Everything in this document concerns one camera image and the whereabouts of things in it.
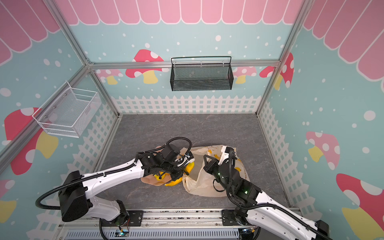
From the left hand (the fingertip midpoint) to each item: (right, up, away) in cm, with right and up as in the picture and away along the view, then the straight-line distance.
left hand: (184, 174), depth 77 cm
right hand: (+9, +10, -7) cm, 15 cm away
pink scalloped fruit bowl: (-19, -5, +6) cm, 21 cm away
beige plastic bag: (+7, 0, -12) cm, 13 cm away
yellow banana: (+3, +4, -3) cm, 6 cm away
